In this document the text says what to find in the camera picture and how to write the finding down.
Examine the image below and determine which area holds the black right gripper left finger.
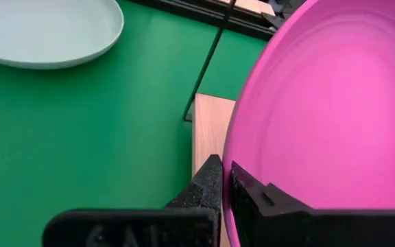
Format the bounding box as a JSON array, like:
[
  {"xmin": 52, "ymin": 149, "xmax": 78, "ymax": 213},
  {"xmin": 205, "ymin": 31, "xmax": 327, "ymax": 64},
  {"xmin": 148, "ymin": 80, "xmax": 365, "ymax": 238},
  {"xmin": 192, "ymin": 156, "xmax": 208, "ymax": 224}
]
[{"xmin": 42, "ymin": 154, "xmax": 224, "ymax": 247}]

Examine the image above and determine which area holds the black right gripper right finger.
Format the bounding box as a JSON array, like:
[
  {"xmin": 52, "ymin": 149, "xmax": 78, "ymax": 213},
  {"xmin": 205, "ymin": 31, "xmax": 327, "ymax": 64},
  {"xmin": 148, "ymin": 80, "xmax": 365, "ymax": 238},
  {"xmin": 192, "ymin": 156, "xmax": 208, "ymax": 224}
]
[{"xmin": 230, "ymin": 161, "xmax": 395, "ymax": 247}]

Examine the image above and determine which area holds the pink plate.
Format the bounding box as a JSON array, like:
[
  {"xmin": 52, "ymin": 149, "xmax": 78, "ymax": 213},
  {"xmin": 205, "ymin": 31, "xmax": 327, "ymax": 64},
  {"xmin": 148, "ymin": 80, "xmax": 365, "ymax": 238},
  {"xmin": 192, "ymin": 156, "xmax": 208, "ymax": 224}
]
[{"xmin": 222, "ymin": 0, "xmax": 395, "ymax": 247}]

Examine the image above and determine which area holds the wooden shelf board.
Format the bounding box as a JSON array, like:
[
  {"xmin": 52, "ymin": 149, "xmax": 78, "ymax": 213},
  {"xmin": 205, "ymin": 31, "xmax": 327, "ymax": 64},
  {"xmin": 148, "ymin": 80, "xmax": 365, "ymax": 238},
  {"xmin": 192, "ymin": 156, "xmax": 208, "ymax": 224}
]
[{"xmin": 191, "ymin": 93, "xmax": 237, "ymax": 247}]

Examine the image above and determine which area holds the green table mat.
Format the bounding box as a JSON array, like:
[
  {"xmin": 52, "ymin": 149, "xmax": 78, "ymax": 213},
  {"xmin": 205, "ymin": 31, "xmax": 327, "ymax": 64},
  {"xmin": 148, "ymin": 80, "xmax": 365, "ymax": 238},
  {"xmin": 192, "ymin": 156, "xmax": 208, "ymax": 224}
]
[{"xmin": 0, "ymin": 0, "xmax": 269, "ymax": 247}]

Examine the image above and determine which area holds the light green plate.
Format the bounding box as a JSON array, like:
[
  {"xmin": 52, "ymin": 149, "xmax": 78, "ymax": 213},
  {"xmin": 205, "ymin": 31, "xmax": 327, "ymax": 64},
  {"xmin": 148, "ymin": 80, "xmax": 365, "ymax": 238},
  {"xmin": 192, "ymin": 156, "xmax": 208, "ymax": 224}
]
[{"xmin": 0, "ymin": 0, "xmax": 125, "ymax": 71}]

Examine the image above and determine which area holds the wooden table border, black rail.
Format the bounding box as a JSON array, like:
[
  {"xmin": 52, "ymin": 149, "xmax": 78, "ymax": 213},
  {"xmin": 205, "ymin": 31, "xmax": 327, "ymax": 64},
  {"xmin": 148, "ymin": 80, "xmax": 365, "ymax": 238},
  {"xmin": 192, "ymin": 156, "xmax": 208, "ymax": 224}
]
[{"xmin": 128, "ymin": 0, "xmax": 279, "ymax": 40}]

